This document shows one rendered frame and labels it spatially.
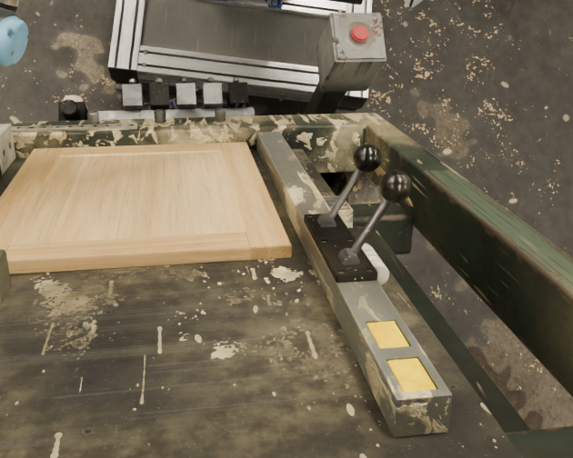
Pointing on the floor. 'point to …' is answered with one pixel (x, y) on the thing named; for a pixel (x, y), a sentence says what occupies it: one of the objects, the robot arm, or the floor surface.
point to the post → (324, 102)
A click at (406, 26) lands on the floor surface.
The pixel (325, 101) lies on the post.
